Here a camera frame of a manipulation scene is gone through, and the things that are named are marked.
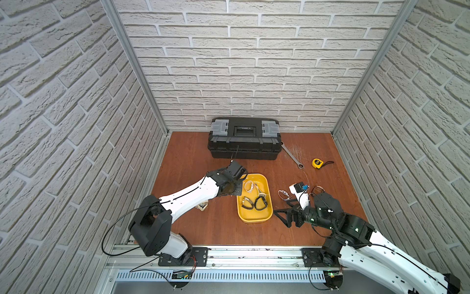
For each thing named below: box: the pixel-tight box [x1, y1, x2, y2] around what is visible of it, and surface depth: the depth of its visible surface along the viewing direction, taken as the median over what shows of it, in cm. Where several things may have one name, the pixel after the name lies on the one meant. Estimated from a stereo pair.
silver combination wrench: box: [280, 141, 305, 170], surface depth 109 cm
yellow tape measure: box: [311, 158, 324, 170], surface depth 105 cm
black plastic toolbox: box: [207, 116, 283, 160], surface depth 98 cm
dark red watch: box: [308, 184, 326, 198], surface depth 94 cm
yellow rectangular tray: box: [236, 173, 274, 223], surface depth 89 cm
